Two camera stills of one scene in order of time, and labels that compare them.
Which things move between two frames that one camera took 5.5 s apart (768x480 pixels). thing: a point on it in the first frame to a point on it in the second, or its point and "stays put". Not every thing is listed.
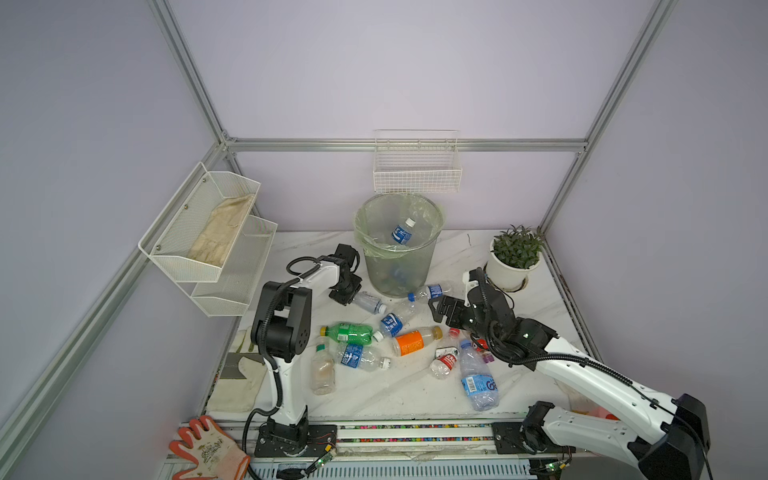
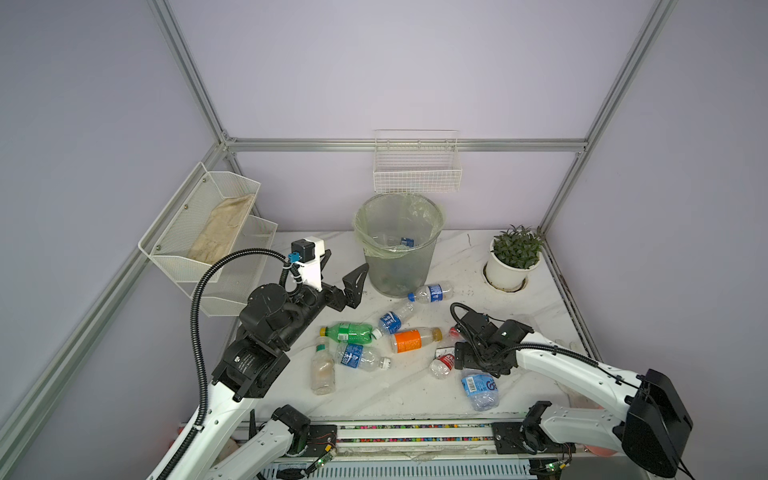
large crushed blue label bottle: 477,378 stays put
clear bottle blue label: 360,356 stays put
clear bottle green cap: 322,371 stays put
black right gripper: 452,303 to 464,361
